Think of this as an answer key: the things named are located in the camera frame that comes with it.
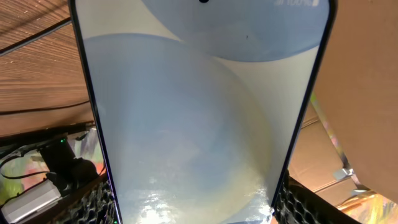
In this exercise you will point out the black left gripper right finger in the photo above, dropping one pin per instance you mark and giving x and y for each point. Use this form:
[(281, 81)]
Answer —
[(296, 204)]

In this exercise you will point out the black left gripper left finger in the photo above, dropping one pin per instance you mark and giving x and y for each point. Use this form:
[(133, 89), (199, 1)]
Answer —
[(94, 203)]

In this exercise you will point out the blue Galaxy smartphone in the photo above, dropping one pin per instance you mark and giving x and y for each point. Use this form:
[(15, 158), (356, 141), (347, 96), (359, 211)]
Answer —
[(198, 104)]

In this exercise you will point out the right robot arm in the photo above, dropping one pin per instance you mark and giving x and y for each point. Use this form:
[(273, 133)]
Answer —
[(65, 170)]

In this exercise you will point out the brown cardboard box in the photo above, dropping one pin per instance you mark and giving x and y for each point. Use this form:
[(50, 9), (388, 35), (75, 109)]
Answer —
[(349, 134)]

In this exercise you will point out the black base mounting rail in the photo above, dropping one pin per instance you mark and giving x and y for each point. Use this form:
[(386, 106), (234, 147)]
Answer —
[(21, 139)]

